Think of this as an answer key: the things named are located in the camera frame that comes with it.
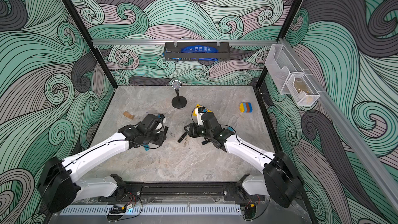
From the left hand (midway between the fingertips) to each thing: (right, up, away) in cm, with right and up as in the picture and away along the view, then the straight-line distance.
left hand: (166, 135), depth 81 cm
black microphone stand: (+4, +17, +29) cm, 34 cm away
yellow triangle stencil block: (+17, +16, -6) cm, 24 cm away
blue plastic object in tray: (+18, +50, +12) cm, 54 cm away
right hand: (+13, +4, 0) cm, 13 cm away
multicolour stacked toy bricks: (+51, +13, +23) cm, 57 cm away
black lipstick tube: (+8, -4, +12) cm, 15 cm away
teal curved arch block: (-13, -9, +7) cm, 17 cm away
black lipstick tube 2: (+21, -7, +9) cm, 24 cm away
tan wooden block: (-30, +8, +23) cm, 39 cm away
